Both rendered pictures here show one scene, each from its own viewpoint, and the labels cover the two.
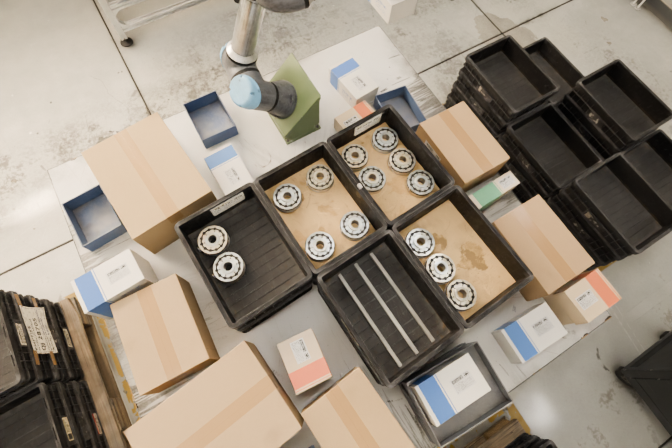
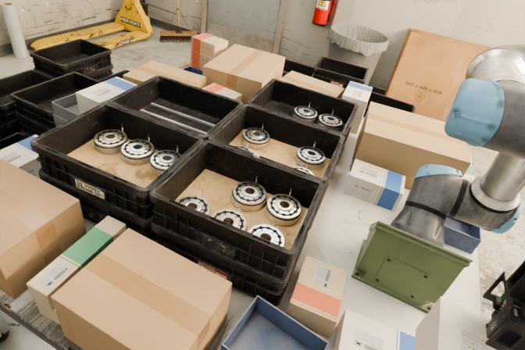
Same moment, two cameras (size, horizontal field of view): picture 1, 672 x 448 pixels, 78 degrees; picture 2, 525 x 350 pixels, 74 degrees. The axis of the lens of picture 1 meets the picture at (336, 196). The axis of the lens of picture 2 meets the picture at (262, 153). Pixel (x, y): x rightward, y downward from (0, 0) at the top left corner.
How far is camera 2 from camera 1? 1.59 m
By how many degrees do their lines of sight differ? 74
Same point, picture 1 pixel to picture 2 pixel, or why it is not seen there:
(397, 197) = (210, 195)
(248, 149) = (387, 219)
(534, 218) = (10, 222)
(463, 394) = (99, 87)
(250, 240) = not seen: hidden behind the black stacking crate
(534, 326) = (18, 156)
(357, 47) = not seen: outside the picture
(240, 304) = (280, 107)
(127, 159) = (434, 131)
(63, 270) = not seen: hidden behind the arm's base
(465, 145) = (142, 281)
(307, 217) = (282, 155)
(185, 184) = (383, 130)
